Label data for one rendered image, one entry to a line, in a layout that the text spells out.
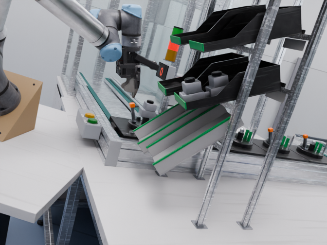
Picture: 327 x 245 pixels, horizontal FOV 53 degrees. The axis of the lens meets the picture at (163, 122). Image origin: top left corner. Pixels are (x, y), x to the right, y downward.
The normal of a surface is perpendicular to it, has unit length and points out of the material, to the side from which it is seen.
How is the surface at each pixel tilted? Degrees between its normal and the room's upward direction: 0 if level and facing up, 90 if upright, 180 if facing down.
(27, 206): 0
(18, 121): 90
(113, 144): 90
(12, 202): 0
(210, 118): 90
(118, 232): 0
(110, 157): 90
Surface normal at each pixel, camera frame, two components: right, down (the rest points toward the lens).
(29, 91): 0.06, -0.52
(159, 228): 0.26, -0.93
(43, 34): -0.12, 0.22
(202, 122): 0.19, 0.30
